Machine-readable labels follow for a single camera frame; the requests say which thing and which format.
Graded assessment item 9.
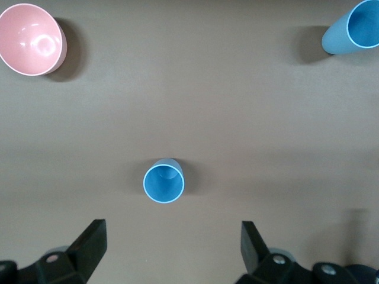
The blue plastic cup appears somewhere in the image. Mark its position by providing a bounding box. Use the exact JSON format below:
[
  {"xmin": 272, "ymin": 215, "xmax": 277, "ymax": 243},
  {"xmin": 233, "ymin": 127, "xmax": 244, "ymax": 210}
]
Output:
[
  {"xmin": 322, "ymin": 0, "xmax": 379, "ymax": 56},
  {"xmin": 143, "ymin": 158, "xmax": 185, "ymax": 205}
]

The pink bowl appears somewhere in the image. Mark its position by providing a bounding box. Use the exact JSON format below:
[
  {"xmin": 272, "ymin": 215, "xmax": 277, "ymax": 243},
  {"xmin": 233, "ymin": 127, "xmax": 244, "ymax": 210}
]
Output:
[{"xmin": 0, "ymin": 2, "xmax": 68, "ymax": 77}]

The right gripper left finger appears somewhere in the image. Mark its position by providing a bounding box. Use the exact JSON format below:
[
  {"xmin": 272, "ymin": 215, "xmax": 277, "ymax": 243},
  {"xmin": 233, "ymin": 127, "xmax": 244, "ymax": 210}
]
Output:
[{"xmin": 0, "ymin": 218, "xmax": 108, "ymax": 284}]

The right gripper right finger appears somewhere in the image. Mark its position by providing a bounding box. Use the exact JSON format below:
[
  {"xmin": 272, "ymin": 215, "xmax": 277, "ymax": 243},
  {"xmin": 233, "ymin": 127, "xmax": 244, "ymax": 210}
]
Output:
[{"xmin": 235, "ymin": 221, "xmax": 359, "ymax": 284}]

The brown table cover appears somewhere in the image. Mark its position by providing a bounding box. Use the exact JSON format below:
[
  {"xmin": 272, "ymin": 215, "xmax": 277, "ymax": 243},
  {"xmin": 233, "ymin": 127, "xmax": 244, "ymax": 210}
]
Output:
[{"xmin": 0, "ymin": 0, "xmax": 379, "ymax": 284}]

